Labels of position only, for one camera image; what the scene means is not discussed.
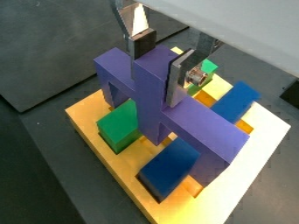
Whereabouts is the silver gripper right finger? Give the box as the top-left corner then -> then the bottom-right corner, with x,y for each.
166,32 -> 218,108

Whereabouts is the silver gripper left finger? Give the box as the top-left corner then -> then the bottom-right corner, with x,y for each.
108,0 -> 158,63

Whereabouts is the purple cross-shaped block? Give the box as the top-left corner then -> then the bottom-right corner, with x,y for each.
95,45 -> 248,186

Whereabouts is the yellow slotted board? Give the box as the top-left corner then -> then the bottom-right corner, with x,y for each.
64,46 -> 292,224

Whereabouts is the blue bar block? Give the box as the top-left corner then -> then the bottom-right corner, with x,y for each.
136,81 -> 259,201

